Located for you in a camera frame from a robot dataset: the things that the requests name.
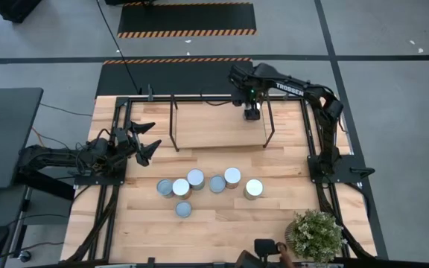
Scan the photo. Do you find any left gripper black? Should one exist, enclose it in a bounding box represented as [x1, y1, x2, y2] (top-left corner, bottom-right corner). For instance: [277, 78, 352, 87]
[112, 121, 162, 167]

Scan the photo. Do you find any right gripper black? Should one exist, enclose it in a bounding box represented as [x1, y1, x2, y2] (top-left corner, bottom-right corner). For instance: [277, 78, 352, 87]
[241, 86, 264, 121]

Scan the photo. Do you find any tin can blue-grey lid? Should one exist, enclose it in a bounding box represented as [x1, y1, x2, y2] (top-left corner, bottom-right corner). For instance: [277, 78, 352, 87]
[174, 200, 193, 219]
[156, 179, 175, 200]
[209, 174, 227, 194]

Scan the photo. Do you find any tin can white lid orange label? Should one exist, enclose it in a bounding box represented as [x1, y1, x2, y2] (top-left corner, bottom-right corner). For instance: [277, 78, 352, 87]
[171, 178, 192, 201]

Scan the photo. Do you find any black mat with hazard stripes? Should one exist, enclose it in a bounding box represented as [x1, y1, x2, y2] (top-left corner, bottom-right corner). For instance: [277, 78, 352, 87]
[95, 57, 255, 98]
[116, 1, 257, 39]

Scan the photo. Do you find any black desk leg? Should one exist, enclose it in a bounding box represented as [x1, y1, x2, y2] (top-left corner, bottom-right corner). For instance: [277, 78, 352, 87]
[15, 163, 76, 201]

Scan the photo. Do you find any black handheld device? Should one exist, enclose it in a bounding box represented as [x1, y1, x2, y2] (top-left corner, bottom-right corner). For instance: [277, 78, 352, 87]
[253, 237, 281, 258]

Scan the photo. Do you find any dark grey desk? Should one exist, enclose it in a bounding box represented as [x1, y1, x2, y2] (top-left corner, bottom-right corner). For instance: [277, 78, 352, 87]
[0, 87, 44, 190]

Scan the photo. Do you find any potted plant in woven basket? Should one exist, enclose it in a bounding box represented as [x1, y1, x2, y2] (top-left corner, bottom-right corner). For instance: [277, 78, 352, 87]
[284, 208, 349, 266]

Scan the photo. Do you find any person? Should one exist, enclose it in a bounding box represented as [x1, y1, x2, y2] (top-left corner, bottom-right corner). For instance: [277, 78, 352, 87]
[235, 249, 263, 268]

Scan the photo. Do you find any person's hand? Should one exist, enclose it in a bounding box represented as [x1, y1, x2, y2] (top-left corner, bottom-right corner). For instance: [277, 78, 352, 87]
[276, 241, 297, 268]

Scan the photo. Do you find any black box on floor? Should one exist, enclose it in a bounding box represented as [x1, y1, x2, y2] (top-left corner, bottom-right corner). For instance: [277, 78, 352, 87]
[0, 0, 42, 23]

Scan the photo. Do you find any black aluminium rig frame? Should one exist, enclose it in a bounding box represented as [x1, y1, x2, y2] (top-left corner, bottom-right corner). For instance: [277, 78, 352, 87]
[65, 95, 378, 264]

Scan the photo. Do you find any wooden shelf black metal frame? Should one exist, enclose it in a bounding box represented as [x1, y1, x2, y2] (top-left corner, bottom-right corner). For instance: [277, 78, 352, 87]
[168, 92, 276, 153]

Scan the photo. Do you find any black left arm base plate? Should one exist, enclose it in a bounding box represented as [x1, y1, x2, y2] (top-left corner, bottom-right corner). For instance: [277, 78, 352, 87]
[73, 169, 126, 186]

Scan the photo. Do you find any black floor cable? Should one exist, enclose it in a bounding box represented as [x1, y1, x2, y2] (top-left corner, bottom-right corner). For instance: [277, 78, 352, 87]
[95, 0, 143, 95]

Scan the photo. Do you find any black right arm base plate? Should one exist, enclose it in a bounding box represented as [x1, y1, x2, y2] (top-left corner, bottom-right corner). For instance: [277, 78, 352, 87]
[307, 154, 375, 184]

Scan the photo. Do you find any black cable bundle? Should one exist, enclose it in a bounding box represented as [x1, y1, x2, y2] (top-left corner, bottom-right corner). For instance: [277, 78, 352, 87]
[318, 182, 374, 260]
[65, 184, 121, 263]

